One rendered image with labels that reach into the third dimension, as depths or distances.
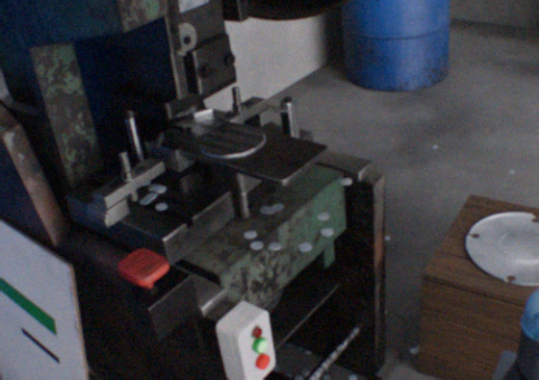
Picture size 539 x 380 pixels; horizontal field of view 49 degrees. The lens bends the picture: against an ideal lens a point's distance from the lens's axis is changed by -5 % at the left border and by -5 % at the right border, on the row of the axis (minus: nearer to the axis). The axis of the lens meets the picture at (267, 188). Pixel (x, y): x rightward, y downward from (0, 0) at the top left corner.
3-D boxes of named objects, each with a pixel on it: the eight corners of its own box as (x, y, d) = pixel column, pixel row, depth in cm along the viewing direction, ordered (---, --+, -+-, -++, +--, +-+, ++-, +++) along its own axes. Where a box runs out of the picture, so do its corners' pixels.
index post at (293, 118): (300, 137, 132) (296, 95, 127) (293, 142, 130) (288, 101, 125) (290, 135, 134) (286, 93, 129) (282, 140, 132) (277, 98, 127)
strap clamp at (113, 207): (172, 185, 121) (162, 138, 116) (107, 228, 110) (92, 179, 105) (152, 177, 124) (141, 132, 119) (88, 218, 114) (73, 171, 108)
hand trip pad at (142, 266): (181, 297, 95) (171, 259, 91) (154, 319, 91) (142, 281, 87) (151, 282, 99) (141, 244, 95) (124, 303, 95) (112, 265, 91)
